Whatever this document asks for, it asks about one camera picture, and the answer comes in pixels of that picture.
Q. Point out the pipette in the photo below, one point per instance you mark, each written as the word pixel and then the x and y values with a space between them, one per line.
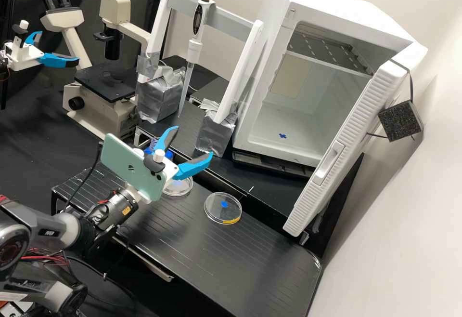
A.
pixel 197 20

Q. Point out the cream microscope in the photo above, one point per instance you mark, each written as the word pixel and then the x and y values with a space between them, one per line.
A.
pixel 104 105

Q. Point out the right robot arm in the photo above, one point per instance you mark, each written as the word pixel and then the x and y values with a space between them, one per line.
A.
pixel 65 225

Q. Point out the petri dish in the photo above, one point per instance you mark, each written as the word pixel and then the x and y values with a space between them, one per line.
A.
pixel 182 187
pixel 222 210

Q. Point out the white incubator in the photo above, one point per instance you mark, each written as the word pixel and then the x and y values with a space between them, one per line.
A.
pixel 325 24

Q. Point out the left phone holder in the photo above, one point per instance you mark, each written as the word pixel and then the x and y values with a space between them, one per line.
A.
pixel 22 29

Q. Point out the white pipette stand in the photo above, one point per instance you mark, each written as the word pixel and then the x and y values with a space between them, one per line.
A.
pixel 236 78

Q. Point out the incubator door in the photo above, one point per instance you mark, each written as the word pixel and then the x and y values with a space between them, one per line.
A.
pixel 346 143

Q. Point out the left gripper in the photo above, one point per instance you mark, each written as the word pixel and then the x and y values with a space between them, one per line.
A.
pixel 21 57

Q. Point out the right wrist camera phone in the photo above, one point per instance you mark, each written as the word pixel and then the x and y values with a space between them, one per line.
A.
pixel 130 165

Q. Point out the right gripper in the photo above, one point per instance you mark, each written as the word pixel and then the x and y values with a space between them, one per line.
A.
pixel 140 196

